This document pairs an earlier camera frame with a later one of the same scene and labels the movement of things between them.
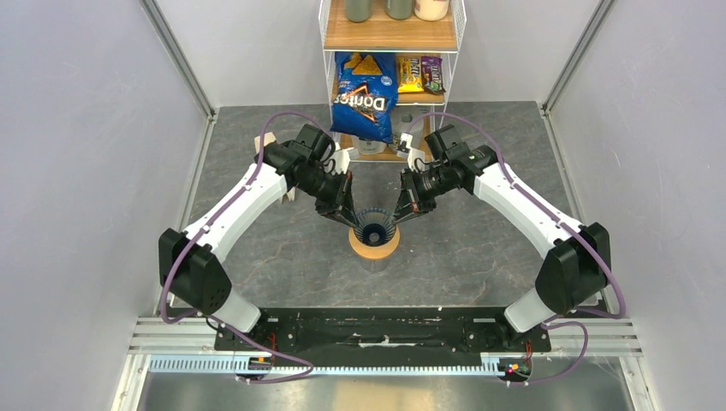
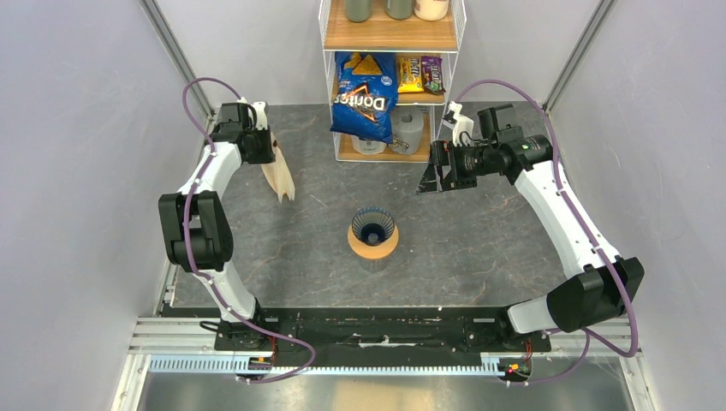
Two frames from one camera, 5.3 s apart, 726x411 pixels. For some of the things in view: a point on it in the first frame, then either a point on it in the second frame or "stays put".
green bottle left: [358, 11] stays put
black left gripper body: [329, 191] → [261, 146]
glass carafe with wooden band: [374, 266] stays put
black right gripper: [404, 209] → [444, 153]
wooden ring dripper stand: [373, 252] stays put
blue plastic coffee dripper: [375, 227] stays put
